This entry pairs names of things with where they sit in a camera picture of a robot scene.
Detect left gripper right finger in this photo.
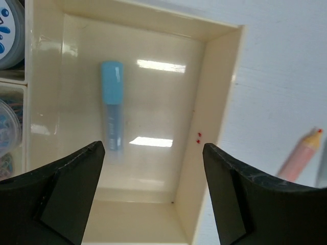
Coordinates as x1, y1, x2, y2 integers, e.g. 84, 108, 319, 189
203, 143, 326, 244

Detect paperclip jar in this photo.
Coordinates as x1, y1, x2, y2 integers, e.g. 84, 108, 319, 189
1, 99, 23, 157
0, 153, 14, 181

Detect orange highlighter pen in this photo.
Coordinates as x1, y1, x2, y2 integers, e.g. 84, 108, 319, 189
277, 128, 323, 182

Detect beige wooden organizer tray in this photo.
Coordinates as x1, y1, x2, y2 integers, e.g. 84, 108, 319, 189
1, 1, 245, 244

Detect blue capped highlighter pen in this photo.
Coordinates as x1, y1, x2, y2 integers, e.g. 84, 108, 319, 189
101, 61, 124, 152

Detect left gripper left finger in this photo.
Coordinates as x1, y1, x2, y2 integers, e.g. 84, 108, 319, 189
1, 141, 105, 244

